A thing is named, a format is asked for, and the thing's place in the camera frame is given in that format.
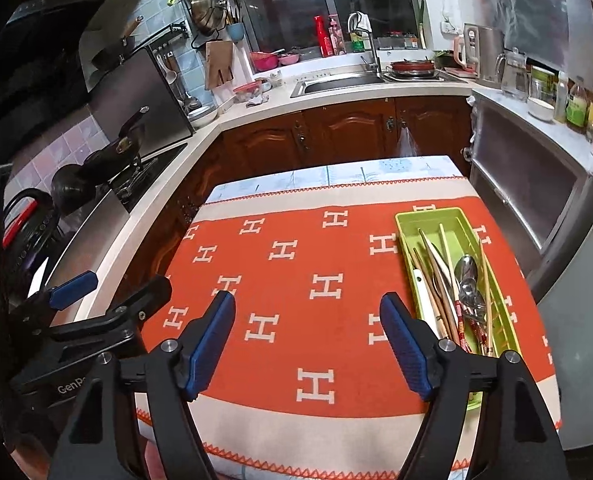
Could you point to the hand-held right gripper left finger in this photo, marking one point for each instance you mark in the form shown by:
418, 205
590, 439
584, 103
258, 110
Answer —
209, 345

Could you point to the steel sink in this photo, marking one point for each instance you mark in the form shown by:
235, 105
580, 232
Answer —
336, 85

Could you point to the hanging plastic bag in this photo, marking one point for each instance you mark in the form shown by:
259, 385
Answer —
408, 144

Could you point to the glass jar green lid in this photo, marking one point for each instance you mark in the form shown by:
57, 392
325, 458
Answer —
541, 85

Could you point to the wooden cutting board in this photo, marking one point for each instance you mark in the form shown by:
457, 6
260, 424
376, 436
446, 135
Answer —
219, 62

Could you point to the stainless steel board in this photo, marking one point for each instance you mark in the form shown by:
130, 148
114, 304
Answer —
91, 240

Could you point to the small pink bowl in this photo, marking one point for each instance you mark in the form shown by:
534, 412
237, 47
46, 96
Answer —
289, 59

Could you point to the brown bamboo chopstick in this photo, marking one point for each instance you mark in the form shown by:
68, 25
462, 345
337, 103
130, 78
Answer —
484, 290
441, 300

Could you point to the glass pitcher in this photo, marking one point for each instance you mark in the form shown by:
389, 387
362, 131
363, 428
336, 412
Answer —
515, 77

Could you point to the window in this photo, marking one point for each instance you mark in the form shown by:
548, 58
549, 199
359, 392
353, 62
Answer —
286, 10

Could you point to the steel faucet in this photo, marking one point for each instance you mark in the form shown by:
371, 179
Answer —
374, 45

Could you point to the light blue patterned tablecloth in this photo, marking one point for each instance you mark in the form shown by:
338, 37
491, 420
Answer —
326, 175

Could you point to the black wok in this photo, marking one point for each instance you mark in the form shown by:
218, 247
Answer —
114, 152

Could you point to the orange patterned table cloth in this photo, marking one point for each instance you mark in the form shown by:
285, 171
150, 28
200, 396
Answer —
296, 270

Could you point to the blue utensil cup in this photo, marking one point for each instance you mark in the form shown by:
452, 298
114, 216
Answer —
235, 32

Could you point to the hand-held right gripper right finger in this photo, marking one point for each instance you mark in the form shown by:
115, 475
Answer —
406, 350

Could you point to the black wall rack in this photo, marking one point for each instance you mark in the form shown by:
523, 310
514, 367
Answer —
166, 34

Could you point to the hanging ladle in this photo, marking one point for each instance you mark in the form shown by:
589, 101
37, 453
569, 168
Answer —
169, 72

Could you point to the clear plastic wall sheet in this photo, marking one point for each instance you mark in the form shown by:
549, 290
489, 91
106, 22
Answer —
546, 15

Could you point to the light chopstick red striped tip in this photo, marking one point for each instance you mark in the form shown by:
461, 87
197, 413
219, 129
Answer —
447, 255
437, 265

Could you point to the red bottle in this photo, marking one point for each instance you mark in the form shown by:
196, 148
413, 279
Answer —
323, 35

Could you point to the black pot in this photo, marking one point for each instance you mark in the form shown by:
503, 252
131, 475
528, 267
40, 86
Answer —
71, 190

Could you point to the stainless steel backsplash panel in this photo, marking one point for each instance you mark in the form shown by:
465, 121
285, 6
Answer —
151, 105

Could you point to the dark wooden chopstick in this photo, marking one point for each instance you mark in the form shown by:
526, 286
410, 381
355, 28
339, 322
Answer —
416, 255

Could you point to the pink bottle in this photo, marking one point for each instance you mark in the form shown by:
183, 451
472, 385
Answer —
336, 35

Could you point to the large pink bowl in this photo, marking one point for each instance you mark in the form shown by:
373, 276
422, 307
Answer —
265, 62

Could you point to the white bowl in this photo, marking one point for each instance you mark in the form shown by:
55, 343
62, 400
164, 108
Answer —
541, 109

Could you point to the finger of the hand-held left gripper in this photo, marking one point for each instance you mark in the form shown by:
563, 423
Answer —
141, 300
74, 285

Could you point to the white dish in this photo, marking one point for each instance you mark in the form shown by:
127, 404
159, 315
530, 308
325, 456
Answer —
202, 116

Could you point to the red pan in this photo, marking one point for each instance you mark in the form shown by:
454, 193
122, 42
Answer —
411, 66

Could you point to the steel electric kettle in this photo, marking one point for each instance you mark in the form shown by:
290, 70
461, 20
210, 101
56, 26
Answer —
486, 55

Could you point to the person's left hand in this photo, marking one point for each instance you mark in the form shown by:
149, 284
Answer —
31, 460

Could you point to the white bottle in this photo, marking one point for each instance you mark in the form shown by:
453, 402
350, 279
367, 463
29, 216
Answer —
561, 97

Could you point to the wall power socket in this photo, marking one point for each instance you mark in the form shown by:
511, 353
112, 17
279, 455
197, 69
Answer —
450, 27

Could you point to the green label bottle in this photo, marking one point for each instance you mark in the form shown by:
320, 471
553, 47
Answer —
576, 110

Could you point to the glass container red lid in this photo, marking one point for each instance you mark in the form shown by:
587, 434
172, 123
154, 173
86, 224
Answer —
247, 91

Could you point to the gas stove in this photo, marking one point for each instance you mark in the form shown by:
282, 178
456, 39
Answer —
151, 175

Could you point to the metal framed cabinet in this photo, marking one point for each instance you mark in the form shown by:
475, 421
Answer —
521, 170

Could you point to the black range hood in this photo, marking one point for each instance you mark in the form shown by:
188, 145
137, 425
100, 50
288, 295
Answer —
26, 60

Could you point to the large steel spoon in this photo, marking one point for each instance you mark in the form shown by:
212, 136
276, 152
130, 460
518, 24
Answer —
465, 267

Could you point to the white ceramic spoon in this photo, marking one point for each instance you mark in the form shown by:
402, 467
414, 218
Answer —
426, 300

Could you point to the green plastic utensil tray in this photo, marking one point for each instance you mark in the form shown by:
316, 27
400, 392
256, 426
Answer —
426, 220

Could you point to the hanging black frying pan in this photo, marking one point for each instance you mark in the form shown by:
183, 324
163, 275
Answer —
109, 55

